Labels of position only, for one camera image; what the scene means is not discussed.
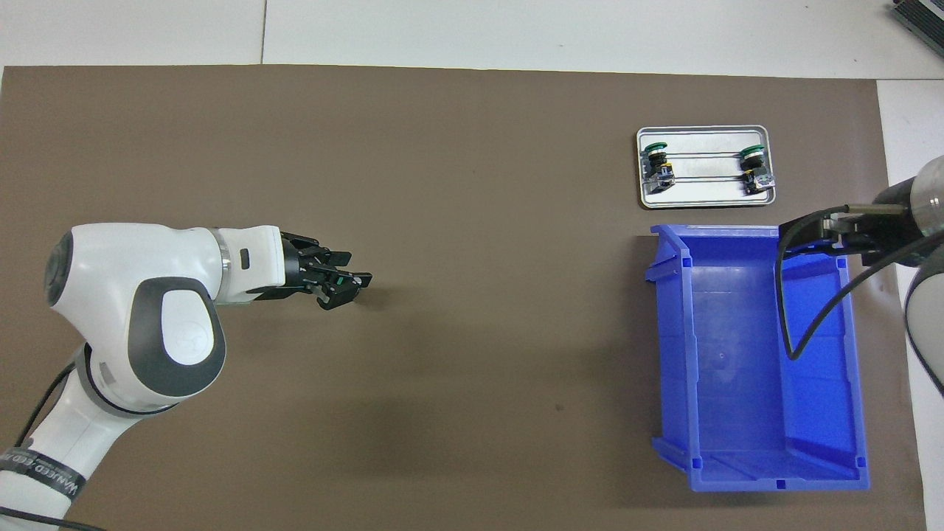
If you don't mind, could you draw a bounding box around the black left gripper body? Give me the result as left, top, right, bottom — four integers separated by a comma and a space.
280, 232, 326, 296

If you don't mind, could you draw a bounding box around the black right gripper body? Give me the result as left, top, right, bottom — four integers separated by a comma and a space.
848, 183, 931, 268

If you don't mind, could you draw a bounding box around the silver metal tray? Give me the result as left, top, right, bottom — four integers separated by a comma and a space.
636, 125, 777, 209

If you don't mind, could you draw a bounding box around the blue plastic storage bin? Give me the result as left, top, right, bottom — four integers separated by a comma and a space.
645, 223, 871, 493

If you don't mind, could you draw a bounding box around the brown table mat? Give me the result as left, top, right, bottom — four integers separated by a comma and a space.
0, 65, 929, 531

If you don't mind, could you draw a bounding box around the dark ribbed device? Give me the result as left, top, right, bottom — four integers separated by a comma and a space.
889, 0, 944, 38

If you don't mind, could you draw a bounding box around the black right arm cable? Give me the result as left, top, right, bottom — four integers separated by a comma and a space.
776, 204, 944, 362

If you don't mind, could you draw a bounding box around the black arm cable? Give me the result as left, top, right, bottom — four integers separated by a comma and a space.
0, 360, 104, 531
776, 204, 944, 362

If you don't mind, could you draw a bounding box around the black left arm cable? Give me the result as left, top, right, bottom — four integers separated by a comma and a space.
0, 360, 104, 531

